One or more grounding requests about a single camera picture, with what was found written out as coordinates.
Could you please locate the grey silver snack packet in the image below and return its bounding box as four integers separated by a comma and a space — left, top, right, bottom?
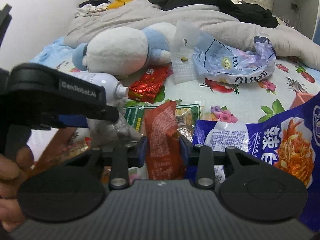
87, 97, 142, 148

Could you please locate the orange-red snack packet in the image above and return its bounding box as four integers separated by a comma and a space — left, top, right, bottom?
145, 101, 185, 180

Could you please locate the green clear snack packet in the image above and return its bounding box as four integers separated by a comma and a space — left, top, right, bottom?
123, 104, 201, 142

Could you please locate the shiny red foil packet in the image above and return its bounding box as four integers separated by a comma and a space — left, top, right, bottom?
128, 64, 170, 103

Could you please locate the blue spicy snack bag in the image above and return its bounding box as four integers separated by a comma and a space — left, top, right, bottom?
193, 95, 319, 231

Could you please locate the left hand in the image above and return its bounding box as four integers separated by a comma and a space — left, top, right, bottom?
1, 146, 34, 232

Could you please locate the white spray bottle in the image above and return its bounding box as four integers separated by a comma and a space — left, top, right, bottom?
69, 72, 129, 103

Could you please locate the floral bed sheet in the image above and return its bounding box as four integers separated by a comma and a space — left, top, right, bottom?
26, 36, 320, 181

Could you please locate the white blue plush toy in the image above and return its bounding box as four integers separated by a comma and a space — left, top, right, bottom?
72, 22, 176, 76

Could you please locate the crumpled blue white plastic bag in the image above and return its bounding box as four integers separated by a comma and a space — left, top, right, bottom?
192, 34, 276, 85

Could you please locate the clear plastic tray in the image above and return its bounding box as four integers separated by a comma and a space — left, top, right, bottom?
170, 21, 200, 84

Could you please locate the grey duvet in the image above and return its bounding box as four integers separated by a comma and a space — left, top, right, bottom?
64, 0, 319, 69

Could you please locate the black clothes pile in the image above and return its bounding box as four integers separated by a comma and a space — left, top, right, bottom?
149, 0, 278, 28

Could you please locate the clothes heap by wall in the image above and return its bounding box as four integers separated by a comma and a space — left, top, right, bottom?
74, 0, 111, 18

